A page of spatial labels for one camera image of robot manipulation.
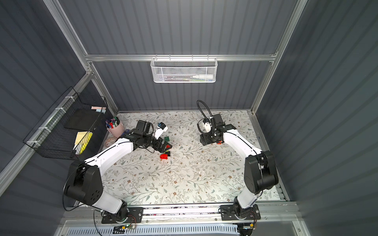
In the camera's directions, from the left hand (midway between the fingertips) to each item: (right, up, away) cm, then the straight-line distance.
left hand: (165, 142), depth 86 cm
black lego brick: (+1, -8, +8) cm, 12 cm away
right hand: (+26, +2, +4) cm, 26 cm away
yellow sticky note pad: (-32, +4, -23) cm, 39 cm away
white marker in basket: (+23, +41, +6) cm, 48 cm away
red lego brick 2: (+35, -2, +16) cm, 39 cm away
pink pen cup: (-35, +9, +11) cm, 38 cm away
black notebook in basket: (-41, +13, -10) cm, 44 cm away
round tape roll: (-42, -1, +16) cm, 45 cm away
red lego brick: (-2, -10, +8) cm, 13 cm away
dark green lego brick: (-2, 0, +18) cm, 18 cm away
